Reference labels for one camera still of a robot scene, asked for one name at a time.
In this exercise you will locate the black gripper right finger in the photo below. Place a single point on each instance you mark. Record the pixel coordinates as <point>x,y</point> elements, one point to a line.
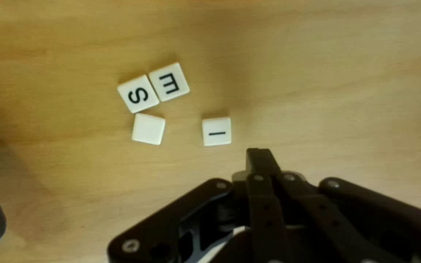
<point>292,221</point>

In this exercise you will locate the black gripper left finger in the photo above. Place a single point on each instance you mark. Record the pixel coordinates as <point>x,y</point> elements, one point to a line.
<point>186,229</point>

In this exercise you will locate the white letter tile I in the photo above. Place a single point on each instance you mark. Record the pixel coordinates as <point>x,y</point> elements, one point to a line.
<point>216,132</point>

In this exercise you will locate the blank white tile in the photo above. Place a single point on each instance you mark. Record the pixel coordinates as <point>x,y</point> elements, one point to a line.
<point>148,129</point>

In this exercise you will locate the white letter tile S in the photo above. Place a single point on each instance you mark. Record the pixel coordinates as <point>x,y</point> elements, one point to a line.
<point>137,94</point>

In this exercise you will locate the white letter tile E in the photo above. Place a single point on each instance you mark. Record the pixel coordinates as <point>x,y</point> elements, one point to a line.
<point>169,82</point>

